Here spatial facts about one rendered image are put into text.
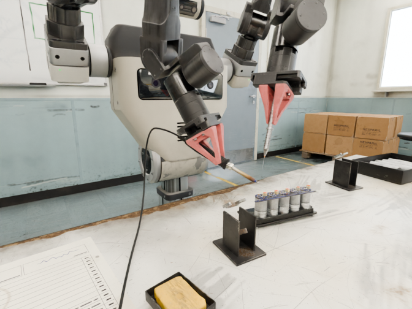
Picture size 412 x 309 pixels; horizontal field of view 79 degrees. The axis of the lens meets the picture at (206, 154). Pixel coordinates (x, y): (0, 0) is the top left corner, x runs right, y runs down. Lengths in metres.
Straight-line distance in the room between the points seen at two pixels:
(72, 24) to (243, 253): 0.64
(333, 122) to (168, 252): 3.94
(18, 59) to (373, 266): 2.81
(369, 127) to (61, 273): 3.94
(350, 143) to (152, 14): 3.86
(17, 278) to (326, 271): 0.45
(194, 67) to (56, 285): 0.40
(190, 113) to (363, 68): 5.01
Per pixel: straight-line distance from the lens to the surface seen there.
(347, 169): 0.81
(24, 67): 2.86
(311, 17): 0.52
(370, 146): 4.11
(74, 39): 0.76
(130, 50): 0.82
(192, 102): 0.51
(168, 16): 0.52
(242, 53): 1.00
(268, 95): 0.53
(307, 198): 0.58
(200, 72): 0.48
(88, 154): 2.96
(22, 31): 2.90
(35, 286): 0.45
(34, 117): 2.88
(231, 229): 0.43
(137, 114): 0.74
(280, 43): 0.57
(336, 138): 4.25
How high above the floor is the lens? 1.01
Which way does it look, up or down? 13 degrees down
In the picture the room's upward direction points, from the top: straight up
